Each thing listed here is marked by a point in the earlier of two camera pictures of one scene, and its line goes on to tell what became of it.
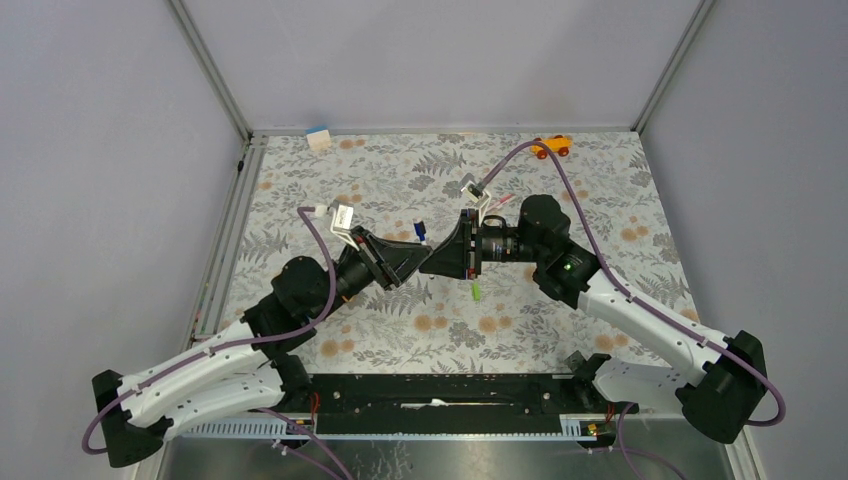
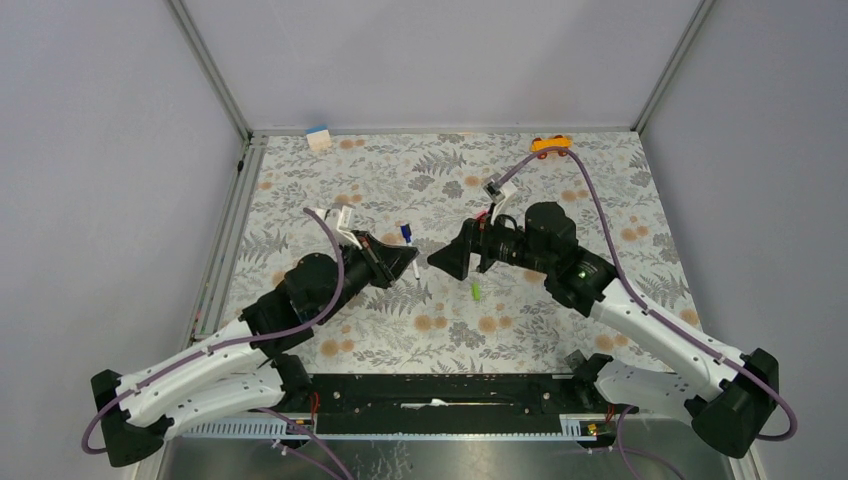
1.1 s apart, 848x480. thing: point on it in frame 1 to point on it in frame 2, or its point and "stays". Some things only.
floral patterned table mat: (418, 184) stays
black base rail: (443, 404) stays
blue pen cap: (420, 230) to (406, 232)
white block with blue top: (318, 138) stays
